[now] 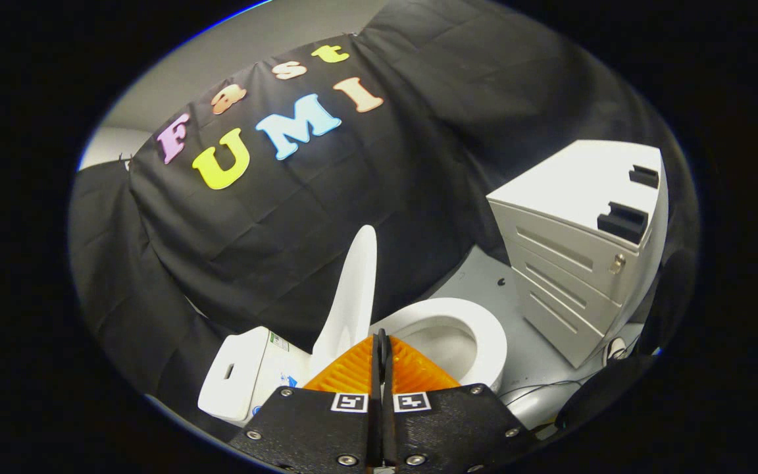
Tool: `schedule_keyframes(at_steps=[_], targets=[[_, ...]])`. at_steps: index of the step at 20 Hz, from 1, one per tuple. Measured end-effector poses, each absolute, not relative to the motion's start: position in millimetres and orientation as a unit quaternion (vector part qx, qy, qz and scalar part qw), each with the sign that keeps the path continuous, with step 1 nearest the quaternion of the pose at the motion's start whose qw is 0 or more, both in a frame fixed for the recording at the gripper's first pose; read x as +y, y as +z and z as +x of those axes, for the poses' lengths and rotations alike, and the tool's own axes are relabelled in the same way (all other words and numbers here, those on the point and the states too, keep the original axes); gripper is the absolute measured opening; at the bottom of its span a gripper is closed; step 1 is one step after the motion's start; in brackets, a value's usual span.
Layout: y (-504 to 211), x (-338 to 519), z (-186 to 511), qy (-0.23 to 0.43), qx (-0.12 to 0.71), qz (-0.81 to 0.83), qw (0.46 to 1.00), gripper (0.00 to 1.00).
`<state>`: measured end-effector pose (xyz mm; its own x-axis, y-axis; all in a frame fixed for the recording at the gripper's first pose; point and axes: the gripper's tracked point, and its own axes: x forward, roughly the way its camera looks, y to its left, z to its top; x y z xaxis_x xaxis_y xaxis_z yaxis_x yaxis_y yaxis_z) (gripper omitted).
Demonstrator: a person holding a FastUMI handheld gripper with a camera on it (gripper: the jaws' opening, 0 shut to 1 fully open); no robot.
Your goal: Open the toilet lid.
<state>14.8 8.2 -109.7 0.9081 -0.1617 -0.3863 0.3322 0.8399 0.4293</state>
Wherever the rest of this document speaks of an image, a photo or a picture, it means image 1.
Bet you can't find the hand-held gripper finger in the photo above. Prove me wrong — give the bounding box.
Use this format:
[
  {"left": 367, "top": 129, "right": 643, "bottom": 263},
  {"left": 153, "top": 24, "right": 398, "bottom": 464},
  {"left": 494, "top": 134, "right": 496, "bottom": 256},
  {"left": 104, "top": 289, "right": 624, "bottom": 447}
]
[
  {"left": 384, "top": 334, "right": 538, "bottom": 471},
  {"left": 229, "top": 331, "right": 386, "bottom": 472}
]

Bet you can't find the white toilet bowl with seat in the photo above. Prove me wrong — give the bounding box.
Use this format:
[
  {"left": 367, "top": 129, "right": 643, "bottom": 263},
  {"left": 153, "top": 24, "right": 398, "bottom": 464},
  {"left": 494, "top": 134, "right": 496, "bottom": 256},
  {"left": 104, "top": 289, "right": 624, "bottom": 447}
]
[{"left": 369, "top": 298, "right": 508, "bottom": 394}]

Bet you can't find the white toilet tank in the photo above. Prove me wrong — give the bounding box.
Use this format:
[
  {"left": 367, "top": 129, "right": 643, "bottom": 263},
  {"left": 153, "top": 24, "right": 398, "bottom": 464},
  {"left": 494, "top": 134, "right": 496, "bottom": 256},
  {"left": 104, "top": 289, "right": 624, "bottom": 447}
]
[{"left": 197, "top": 326, "right": 315, "bottom": 426}]

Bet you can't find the black backdrop cloth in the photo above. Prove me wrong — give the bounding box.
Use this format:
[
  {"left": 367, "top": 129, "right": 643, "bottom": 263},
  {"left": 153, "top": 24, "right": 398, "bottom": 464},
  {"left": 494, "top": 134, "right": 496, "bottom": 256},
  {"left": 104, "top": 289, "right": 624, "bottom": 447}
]
[{"left": 68, "top": 0, "right": 701, "bottom": 422}]

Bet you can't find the white drawer cabinet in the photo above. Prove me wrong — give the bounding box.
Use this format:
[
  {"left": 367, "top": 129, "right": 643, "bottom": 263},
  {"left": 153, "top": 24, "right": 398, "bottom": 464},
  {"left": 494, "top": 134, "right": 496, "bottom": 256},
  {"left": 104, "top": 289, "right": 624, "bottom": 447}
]
[{"left": 486, "top": 140, "right": 669, "bottom": 368}]

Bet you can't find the large black holder block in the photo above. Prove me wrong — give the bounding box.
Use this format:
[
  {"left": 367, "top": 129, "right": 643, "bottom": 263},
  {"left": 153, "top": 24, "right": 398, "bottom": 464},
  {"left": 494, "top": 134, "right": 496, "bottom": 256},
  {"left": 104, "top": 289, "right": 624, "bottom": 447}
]
[{"left": 597, "top": 201, "right": 649, "bottom": 244}]

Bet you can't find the small black holder block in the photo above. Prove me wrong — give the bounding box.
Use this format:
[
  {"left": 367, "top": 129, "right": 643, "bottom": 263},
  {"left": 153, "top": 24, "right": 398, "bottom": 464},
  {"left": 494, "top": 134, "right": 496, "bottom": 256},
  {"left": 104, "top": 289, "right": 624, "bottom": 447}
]
[{"left": 629, "top": 165, "right": 660, "bottom": 189}]

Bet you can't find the thin grey floor cable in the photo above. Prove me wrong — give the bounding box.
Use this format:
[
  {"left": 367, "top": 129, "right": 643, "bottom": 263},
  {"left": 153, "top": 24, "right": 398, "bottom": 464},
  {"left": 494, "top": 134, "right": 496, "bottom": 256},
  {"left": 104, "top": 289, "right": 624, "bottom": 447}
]
[{"left": 501, "top": 377, "right": 587, "bottom": 408}]

